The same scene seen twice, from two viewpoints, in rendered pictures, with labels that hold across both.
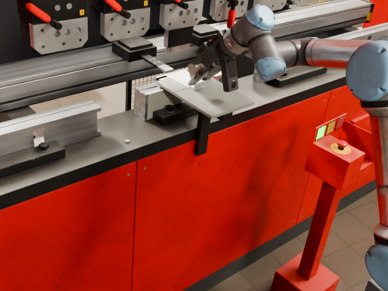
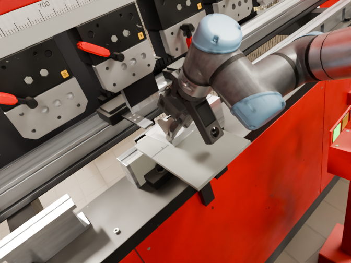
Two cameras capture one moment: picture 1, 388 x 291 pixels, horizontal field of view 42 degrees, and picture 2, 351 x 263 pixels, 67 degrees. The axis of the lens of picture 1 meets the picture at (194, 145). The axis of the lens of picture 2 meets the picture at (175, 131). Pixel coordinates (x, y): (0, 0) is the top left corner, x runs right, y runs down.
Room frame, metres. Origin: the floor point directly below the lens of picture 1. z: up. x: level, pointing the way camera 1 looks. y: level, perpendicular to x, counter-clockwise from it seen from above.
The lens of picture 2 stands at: (0.90, -0.14, 1.41)
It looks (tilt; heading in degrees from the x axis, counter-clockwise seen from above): 34 degrees down; 15
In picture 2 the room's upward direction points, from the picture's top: 19 degrees counter-clockwise
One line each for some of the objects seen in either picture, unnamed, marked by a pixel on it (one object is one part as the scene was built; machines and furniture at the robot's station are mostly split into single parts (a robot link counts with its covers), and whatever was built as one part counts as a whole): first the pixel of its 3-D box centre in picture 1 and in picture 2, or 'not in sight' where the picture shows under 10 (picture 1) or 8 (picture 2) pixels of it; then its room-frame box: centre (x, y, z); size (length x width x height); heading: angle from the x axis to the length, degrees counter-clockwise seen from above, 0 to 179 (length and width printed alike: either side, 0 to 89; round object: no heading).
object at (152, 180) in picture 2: (193, 107); (186, 153); (1.53, 0.02, 0.89); 0.30 x 0.05 x 0.03; 134
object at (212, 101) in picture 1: (204, 92); (187, 145); (1.44, -0.02, 1.00); 0.26 x 0.18 x 0.01; 44
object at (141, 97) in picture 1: (186, 91); (175, 136); (1.59, 0.05, 0.92); 0.39 x 0.06 x 0.10; 134
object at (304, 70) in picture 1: (299, 74); not in sight; (1.92, -0.39, 0.89); 0.30 x 0.05 x 0.03; 134
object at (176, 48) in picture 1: (178, 36); (140, 90); (1.55, 0.09, 1.13); 0.10 x 0.02 x 0.10; 134
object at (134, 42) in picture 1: (146, 55); (127, 112); (1.66, 0.20, 1.01); 0.26 x 0.12 x 0.05; 44
